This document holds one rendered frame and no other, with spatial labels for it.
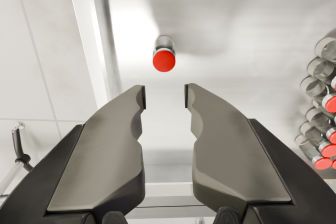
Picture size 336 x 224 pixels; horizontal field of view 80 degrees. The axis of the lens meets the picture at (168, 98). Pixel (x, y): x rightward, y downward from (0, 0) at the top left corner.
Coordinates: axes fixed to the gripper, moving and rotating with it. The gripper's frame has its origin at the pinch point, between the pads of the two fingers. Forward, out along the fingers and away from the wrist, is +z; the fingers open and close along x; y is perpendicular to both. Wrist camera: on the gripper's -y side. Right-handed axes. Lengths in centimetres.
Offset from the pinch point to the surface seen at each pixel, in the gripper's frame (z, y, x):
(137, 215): 46, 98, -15
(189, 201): 52, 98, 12
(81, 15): 10.6, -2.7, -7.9
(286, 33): 10.1, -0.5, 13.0
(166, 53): 5.6, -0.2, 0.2
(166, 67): 5.7, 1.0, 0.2
